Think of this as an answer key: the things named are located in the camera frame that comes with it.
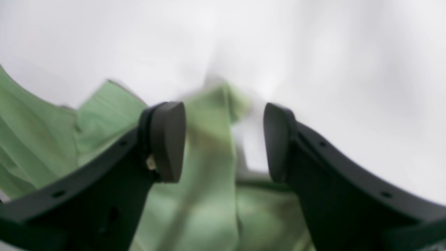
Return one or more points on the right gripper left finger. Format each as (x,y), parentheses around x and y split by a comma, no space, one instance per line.
(98,207)

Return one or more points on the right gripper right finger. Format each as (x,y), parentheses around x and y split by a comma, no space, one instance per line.
(346,208)

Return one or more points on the green T-shirt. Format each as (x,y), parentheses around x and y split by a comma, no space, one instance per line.
(207,210)

